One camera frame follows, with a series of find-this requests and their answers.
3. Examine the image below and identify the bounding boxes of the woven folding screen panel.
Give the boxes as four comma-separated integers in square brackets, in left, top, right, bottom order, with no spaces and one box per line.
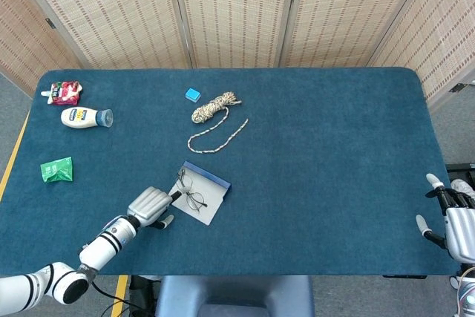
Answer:
[0,0,81,97]
[7,0,194,70]
[169,0,300,69]
[280,0,435,68]
[367,0,475,112]

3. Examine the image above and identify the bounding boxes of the green snack packet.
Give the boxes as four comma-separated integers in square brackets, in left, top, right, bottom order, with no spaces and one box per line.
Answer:
[39,156,74,184]

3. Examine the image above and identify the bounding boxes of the beige braided rope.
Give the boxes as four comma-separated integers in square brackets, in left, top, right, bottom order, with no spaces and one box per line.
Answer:
[187,91,249,154]

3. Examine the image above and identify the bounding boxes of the mayonnaise squeeze bottle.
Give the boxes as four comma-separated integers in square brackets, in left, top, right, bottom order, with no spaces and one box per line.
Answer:
[60,106,114,129]

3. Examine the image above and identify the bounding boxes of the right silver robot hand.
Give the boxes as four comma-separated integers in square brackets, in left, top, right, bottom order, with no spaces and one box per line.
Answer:
[415,172,475,261]

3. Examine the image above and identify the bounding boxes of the black wire-frame eyeglasses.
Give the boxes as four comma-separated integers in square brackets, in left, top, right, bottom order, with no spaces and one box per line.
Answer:
[174,168,208,214]

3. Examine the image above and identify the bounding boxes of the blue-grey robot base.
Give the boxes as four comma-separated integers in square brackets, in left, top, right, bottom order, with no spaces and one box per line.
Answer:
[154,275,315,317]

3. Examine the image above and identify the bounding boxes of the blue table cloth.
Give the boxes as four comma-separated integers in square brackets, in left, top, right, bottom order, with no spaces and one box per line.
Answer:
[0,67,461,277]

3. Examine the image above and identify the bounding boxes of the red snack pouch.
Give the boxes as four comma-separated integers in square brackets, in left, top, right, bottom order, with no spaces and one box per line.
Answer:
[40,81,83,106]

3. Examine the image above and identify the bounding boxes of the blue glasses case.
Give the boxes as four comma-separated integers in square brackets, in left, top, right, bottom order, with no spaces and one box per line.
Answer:
[164,160,232,226]

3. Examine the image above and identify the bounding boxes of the black equipment base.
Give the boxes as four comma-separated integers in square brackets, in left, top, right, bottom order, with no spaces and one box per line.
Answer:
[445,163,475,174]

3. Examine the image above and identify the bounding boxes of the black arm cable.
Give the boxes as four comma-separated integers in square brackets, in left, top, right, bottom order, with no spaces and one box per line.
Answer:
[91,275,164,317]

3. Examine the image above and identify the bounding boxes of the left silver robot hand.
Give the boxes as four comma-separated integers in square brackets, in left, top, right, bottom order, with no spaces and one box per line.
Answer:
[127,186,183,229]

